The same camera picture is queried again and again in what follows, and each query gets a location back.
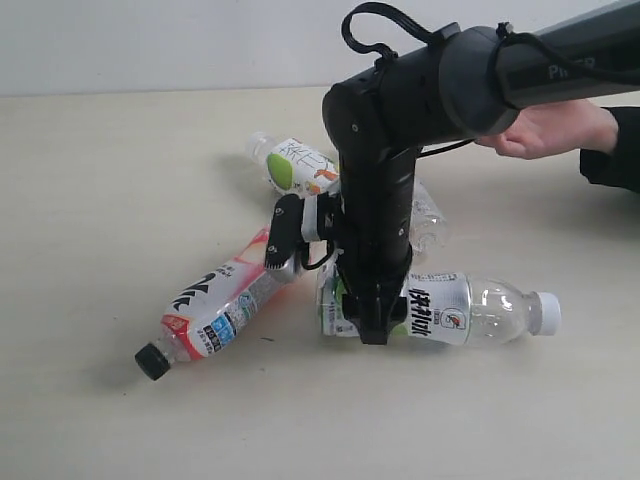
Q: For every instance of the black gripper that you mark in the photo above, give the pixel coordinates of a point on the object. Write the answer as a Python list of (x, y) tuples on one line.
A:
[(374, 234)]

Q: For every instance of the lime label sports drink bottle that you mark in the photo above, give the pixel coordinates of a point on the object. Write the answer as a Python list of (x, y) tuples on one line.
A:
[(452, 308)]

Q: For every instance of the clear blue label bottle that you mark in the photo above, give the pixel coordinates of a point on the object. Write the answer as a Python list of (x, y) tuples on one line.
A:
[(429, 227)]

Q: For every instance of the pink peach label bottle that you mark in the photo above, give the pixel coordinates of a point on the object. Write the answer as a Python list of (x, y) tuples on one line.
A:
[(209, 314)]

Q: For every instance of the green fruit tea bottle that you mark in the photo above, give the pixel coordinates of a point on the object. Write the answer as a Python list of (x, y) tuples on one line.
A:
[(290, 166)]

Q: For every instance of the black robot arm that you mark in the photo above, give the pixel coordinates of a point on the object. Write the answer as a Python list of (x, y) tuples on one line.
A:
[(458, 86)]

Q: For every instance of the bare open human hand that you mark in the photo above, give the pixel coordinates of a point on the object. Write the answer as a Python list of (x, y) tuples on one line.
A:
[(553, 129)]

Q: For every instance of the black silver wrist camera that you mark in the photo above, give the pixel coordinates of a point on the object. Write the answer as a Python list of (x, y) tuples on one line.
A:
[(297, 222)]

